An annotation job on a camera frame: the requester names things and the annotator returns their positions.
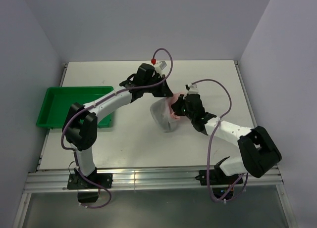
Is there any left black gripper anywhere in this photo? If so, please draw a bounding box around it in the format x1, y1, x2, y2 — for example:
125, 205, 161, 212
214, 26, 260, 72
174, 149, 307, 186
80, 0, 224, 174
143, 75, 173, 97

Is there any pink garment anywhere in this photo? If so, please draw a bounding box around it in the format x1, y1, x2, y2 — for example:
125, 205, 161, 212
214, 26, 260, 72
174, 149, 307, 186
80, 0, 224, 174
167, 92, 185, 120

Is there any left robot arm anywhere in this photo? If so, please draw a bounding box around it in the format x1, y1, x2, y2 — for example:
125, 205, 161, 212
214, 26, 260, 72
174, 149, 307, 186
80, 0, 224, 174
60, 61, 173, 188

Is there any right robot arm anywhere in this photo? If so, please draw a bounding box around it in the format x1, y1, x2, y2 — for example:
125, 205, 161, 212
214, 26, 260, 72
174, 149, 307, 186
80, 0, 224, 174
171, 94, 282, 183

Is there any green plastic tray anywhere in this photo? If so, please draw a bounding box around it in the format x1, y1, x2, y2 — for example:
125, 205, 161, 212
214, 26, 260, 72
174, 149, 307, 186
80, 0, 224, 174
36, 86, 113, 129

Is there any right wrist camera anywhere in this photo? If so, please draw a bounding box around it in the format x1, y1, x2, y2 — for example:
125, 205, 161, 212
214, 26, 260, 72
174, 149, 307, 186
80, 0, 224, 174
185, 84, 199, 95

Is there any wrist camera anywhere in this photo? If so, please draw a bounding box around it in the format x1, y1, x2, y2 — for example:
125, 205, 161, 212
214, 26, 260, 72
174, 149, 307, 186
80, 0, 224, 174
185, 84, 199, 95
151, 58, 167, 74

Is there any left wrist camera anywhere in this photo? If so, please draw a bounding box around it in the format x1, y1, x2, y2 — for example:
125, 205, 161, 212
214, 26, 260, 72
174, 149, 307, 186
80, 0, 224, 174
151, 58, 167, 74

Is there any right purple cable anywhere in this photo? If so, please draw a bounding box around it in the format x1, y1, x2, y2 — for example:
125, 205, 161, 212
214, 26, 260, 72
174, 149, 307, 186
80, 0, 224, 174
192, 79, 249, 203

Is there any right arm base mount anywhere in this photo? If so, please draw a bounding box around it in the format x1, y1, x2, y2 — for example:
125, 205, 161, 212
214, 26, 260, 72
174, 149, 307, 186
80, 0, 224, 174
195, 169, 239, 199

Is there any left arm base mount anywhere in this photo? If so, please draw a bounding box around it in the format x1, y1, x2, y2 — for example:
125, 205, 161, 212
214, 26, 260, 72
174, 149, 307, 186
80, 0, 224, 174
66, 173, 112, 204

